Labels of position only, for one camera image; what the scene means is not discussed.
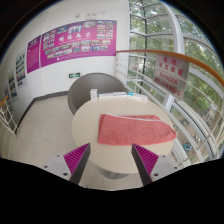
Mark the metal warning sign, red letters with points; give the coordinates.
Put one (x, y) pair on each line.
(171, 78)

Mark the small upright white box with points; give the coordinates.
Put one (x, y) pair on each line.
(93, 94)

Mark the grey round-backed chair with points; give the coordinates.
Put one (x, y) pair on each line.
(90, 85)

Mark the large magenta photo poster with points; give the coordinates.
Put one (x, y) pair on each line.
(78, 43)

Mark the long flat white box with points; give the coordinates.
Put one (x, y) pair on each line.
(105, 96)
(120, 94)

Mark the narrow magenta text poster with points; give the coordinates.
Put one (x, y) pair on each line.
(33, 55)

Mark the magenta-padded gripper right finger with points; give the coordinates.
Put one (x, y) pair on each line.
(146, 160)

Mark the green exit sign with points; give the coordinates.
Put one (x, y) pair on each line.
(74, 75)

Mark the short white stair railing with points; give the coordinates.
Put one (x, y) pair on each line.
(7, 116)

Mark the pink terry towel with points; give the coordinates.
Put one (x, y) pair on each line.
(133, 130)

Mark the long white box, blue end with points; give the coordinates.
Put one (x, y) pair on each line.
(138, 97)

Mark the white railing with orange handrail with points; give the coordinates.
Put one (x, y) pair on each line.
(173, 55)

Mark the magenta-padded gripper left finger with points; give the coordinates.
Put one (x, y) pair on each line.
(74, 160)

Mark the white photo wall poster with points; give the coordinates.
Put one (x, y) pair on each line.
(12, 85)
(20, 69)

